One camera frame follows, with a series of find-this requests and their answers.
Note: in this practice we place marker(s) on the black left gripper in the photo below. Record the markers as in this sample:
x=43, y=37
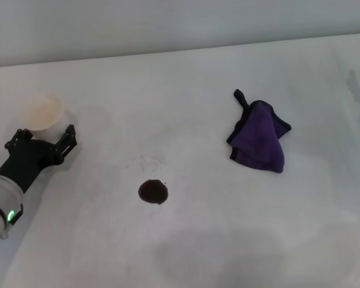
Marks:
x=30, y=159

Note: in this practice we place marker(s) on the white paper cup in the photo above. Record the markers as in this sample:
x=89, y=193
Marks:
x=43, y=115

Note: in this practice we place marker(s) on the purple rag with black trim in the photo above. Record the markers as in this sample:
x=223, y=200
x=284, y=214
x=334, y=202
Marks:
x=258, y=141

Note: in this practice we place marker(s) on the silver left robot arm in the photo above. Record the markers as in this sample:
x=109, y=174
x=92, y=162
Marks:
x=0, y=195

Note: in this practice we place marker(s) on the black water stain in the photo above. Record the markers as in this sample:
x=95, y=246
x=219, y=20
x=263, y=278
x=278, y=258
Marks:
x=153, y=192

